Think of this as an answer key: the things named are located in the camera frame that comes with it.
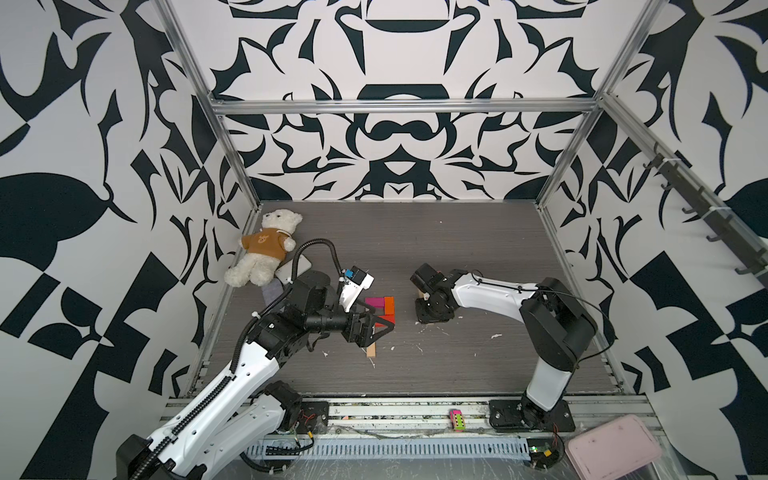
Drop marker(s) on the grey cylindrical pouch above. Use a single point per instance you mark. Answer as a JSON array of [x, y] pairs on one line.
[[273, 291]]

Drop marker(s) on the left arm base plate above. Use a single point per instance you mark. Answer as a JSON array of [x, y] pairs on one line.
[[307, 417]]

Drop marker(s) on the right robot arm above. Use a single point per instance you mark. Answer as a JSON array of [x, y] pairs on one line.
[[557, 322]]

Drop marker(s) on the orange block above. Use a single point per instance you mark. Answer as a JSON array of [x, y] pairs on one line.
[[389, 309]]

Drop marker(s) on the green circuit board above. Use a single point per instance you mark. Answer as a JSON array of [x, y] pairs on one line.
[[544, 454]]

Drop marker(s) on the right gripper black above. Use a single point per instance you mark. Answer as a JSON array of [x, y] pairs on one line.
[[421, 317]]

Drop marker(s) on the white cable duct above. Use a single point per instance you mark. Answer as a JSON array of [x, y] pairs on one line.
[[515, 449]]

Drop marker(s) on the pink tray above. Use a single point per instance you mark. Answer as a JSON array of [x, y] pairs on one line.
[[613, 449]]

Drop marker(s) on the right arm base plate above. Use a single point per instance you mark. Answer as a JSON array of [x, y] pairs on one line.
[[512, 416]]

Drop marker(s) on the white teddy bear brown shirt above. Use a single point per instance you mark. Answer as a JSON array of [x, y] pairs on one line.
[[265, 250]]

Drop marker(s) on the white rectangular case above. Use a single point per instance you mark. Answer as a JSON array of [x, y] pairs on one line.
[[285, 272]]

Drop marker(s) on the wall hook rail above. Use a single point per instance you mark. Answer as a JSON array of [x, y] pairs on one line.
[[725, 225]]

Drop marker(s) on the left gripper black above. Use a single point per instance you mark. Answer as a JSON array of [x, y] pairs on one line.
[[362, 336]]

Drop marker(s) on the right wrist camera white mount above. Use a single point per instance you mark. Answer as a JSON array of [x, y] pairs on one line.
[[427, 279]]

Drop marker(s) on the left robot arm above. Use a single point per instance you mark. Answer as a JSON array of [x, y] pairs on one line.
[[245, 402]]

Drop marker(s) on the magenta block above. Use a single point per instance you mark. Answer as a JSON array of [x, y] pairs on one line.
[[376, 302]]

